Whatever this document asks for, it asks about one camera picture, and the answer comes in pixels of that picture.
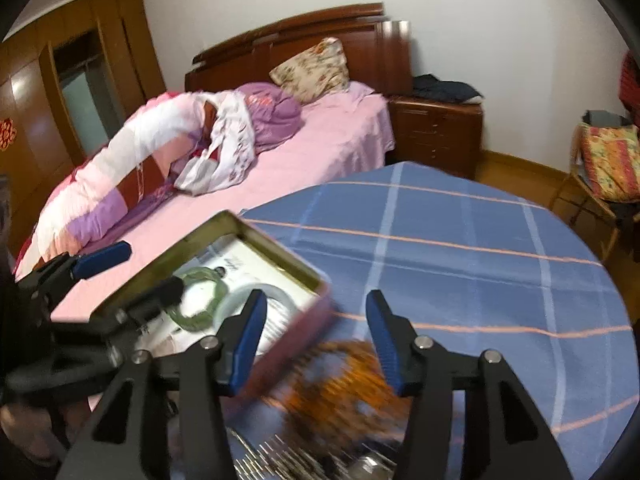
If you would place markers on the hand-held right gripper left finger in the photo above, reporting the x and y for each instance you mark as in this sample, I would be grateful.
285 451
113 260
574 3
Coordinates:
247 340

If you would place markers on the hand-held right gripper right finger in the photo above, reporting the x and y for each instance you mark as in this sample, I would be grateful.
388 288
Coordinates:
382 340

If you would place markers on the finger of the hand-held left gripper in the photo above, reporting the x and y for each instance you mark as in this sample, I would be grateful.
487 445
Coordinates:
100 259
150 302

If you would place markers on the green jade bangle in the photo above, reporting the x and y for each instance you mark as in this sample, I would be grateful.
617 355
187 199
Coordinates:
220 301

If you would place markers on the pink metal tin box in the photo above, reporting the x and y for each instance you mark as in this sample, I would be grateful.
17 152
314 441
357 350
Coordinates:
300 340

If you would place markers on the white jade bangle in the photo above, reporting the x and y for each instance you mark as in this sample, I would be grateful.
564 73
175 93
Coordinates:
280 296

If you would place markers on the person's left forearm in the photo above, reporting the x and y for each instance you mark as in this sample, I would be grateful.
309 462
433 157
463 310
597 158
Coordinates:
20 422

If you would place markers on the white paper card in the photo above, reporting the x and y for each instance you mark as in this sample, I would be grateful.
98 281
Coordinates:
240 255

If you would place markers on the blue checked tablecloth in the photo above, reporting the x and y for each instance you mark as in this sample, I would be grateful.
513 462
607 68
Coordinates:
450 270

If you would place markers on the pink and white quilt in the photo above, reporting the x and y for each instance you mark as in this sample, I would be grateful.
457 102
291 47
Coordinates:
125 160

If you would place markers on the red knot decoration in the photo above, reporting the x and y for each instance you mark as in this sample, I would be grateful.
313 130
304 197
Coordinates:
7 134

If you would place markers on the wooden wardrobe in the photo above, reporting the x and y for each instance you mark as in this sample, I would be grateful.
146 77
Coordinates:
40 110

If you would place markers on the bed with pink sheet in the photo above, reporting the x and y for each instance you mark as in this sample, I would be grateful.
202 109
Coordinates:
325 140

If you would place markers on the wooden nightstand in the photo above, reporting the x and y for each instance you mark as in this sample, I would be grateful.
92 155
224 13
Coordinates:
435 130

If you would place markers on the purple blanket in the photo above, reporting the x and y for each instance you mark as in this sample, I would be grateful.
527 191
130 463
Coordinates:
275 115

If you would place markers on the wooden chair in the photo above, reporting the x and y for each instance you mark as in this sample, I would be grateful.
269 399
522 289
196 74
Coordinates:
585 195

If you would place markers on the dark clothes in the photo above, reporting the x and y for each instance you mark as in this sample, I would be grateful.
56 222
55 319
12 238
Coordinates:
445 89

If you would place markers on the floral pillow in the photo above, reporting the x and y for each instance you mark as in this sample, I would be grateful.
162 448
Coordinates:
312 70

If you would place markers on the colourful patterned cushion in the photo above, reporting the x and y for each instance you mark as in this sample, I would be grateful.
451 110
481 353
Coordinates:
610 160

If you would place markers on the wooden headboard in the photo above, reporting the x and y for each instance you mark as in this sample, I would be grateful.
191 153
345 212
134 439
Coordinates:
300 35

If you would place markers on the red garment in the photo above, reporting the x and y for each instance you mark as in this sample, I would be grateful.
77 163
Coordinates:
631 80

